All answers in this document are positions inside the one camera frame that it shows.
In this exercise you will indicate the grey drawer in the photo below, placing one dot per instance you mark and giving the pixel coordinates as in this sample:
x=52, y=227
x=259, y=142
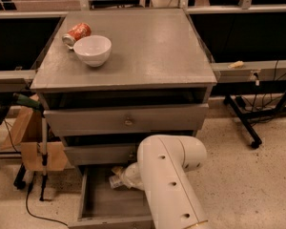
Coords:
x=125, y=120
x=102, y=207
x=123, y=153

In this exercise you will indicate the orange soda can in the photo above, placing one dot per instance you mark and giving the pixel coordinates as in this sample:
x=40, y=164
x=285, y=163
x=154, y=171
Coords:
x=76, y=33

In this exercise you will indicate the grey top drawer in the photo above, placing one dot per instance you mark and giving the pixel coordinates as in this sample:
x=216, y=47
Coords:
x=125, y=120

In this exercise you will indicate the small foam scrap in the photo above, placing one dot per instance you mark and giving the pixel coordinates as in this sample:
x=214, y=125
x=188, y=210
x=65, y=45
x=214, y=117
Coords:
x=237, y=64

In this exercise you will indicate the grey middle drawer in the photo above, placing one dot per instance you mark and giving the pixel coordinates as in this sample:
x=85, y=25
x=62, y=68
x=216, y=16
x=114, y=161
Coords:
x=123, y=153

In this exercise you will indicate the brown cardboard box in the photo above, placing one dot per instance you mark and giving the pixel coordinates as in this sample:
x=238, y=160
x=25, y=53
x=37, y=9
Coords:
x=26, y=136

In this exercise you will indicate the grey bottom drawer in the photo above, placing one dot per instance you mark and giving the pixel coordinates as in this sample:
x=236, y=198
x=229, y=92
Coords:
x=102, y=207

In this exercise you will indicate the grey drawer cabinet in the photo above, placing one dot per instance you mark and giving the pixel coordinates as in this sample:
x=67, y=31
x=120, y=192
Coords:
x=156, y=60

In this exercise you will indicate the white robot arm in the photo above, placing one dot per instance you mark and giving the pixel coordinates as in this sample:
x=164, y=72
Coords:
x=160, y=172

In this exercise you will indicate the tripod stand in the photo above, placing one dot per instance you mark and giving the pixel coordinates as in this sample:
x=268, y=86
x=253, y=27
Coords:
x=44, y=153

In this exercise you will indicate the black table leg with caster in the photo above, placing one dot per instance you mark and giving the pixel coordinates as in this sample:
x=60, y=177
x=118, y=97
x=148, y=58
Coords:
x=256, y=139

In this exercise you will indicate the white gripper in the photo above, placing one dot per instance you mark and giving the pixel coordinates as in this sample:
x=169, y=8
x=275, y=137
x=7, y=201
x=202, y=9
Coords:
x=129, y=176

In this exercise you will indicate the plastic bottle with white cap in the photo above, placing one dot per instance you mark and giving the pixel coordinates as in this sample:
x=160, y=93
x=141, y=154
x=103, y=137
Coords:
x=115, y=182

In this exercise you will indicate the green handled tool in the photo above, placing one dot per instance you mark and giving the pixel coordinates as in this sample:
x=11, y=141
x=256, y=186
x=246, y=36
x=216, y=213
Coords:
x=23, y=100

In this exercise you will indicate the white ceramic bowl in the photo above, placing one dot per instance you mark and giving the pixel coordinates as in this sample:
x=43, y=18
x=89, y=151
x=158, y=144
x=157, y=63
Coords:
x=93, y=50

